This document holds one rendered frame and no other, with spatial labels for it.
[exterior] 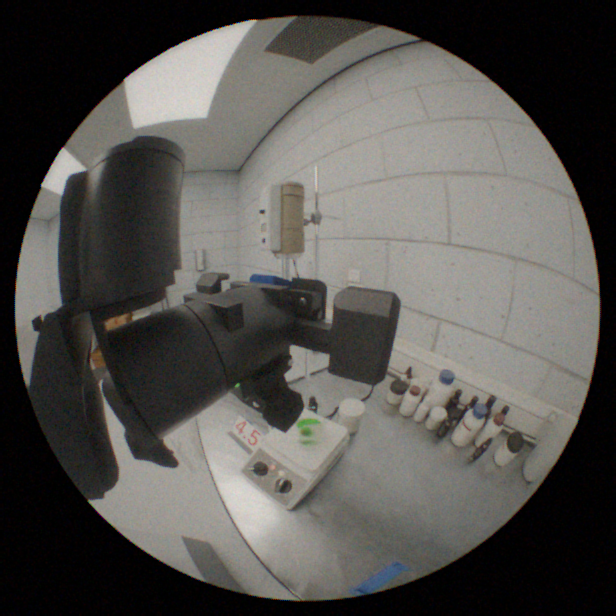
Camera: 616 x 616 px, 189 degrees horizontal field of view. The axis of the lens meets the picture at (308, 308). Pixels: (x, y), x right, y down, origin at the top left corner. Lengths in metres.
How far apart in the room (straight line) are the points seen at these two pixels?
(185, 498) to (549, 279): 0.94
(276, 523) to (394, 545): 0.22
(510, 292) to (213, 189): 2.79
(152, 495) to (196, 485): 0.13
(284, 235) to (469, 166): 0.60
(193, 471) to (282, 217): 0.68
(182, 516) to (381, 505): 0.38
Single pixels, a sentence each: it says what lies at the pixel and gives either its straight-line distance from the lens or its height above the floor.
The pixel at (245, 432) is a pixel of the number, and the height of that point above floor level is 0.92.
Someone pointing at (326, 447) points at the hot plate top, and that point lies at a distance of 0.37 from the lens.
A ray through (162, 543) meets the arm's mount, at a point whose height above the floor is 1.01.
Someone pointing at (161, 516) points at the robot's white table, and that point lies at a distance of 0.50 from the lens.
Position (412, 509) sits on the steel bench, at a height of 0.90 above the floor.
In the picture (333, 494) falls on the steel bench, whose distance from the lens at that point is 0.43.
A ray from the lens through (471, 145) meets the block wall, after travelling 0.69.
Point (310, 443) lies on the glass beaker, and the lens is 0.34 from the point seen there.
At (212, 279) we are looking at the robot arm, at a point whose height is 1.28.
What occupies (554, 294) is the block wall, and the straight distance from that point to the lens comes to 0.62.
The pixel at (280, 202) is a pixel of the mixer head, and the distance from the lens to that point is 0.57.
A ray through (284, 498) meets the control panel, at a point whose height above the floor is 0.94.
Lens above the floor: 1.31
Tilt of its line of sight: 18 degrees down
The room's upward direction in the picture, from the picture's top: straight up
